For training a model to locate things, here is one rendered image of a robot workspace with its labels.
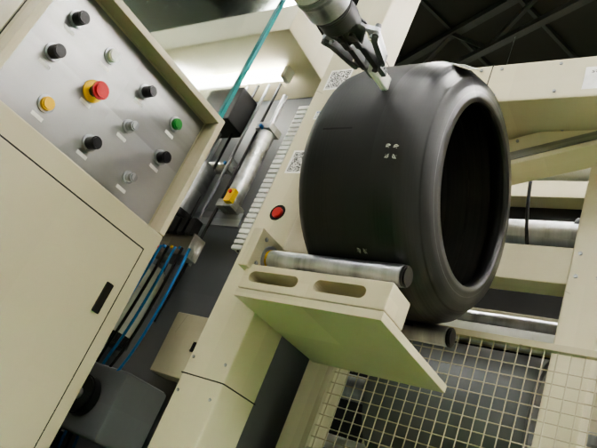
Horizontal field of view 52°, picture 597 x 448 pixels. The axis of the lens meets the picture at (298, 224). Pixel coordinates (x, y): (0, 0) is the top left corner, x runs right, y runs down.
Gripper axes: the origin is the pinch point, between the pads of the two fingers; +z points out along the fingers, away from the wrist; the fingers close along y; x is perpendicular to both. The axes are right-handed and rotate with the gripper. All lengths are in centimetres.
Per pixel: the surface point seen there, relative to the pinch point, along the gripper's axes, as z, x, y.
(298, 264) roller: 11.2, 38.7, 13.8
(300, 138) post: 24.6, -0.9, 36.4
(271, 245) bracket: 12.4, 34.7, 23.8
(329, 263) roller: 11.0, 37.8, 6.3
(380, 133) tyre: 1.8, 12.9, -3.1
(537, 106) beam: 58, -30, -13
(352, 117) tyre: 1.8, 8.8, 4.8
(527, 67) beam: 57, -43, -8
